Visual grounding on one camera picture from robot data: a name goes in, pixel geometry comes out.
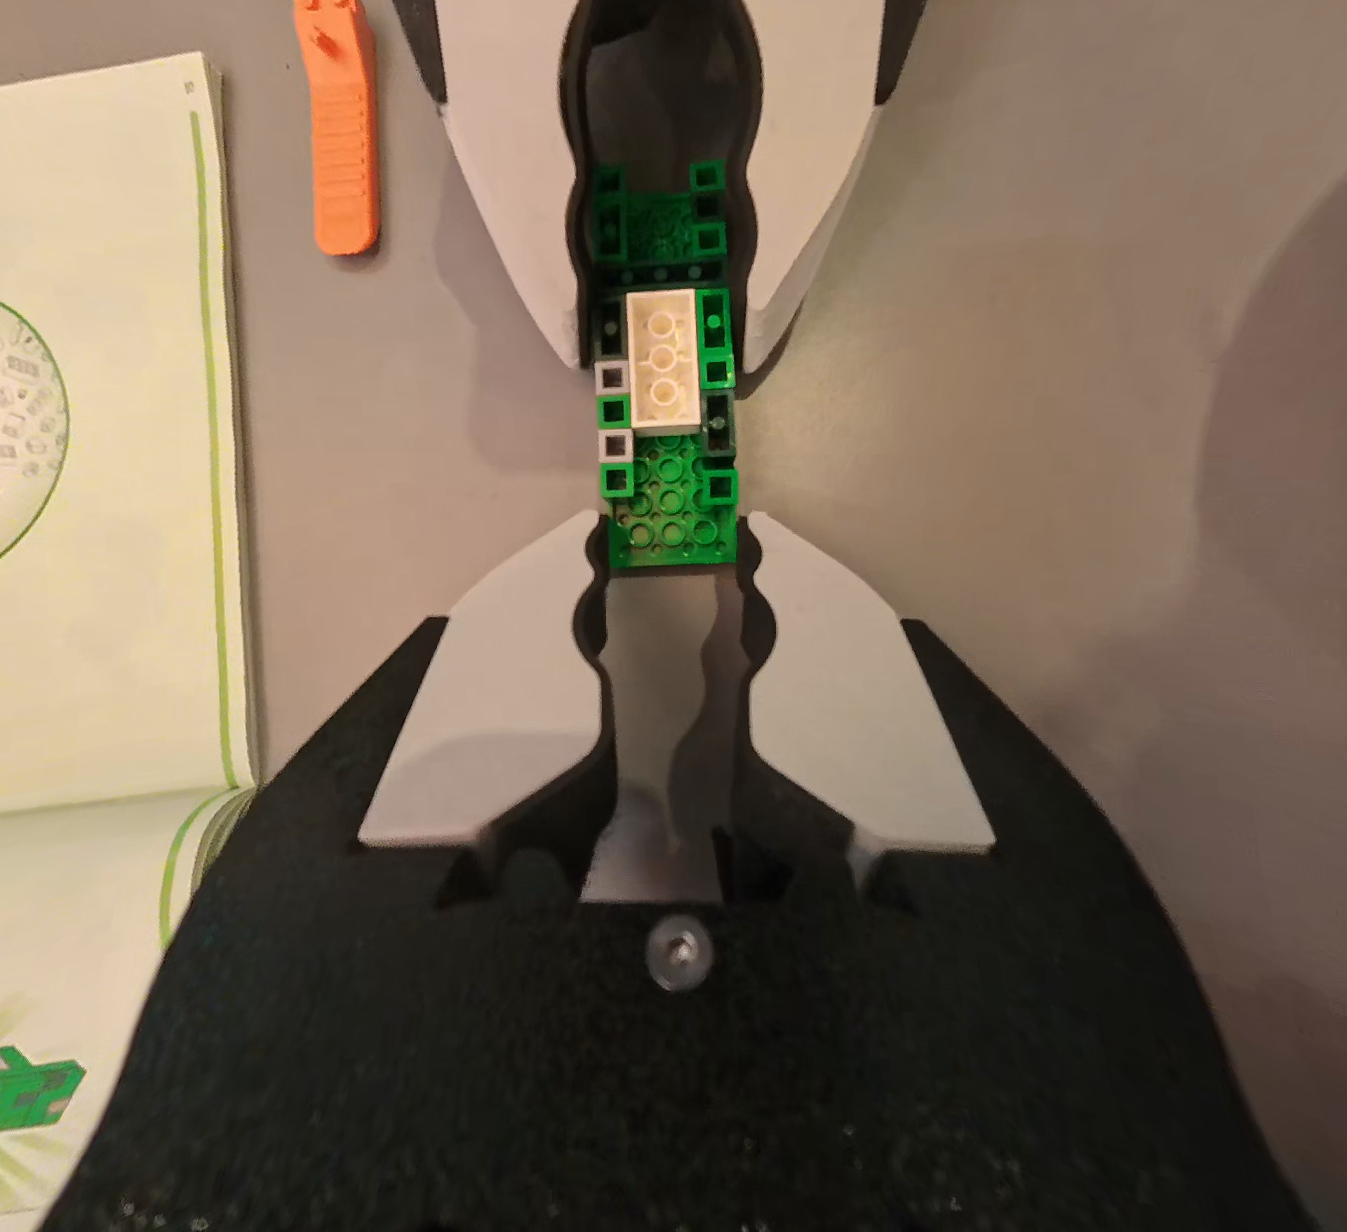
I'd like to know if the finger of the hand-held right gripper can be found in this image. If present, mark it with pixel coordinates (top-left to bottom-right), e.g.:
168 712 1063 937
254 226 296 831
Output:
421 0 598 371
725 0 903 375

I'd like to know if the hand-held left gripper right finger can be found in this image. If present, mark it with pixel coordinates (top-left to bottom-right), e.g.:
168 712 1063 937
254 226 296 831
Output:
732 511 998 849

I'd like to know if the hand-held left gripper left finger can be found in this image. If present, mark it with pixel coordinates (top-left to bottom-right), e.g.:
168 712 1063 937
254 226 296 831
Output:
359 511 622 880

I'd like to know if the green toy brick build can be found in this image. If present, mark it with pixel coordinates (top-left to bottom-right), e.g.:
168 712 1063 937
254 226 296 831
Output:
589 162 745 578

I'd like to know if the orange brick separator tool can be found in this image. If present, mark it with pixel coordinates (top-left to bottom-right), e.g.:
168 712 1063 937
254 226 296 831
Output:
294 0 381 258

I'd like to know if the toy brick instruction booklet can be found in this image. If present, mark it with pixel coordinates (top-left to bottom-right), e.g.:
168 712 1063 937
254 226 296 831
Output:
0 52 261 1186

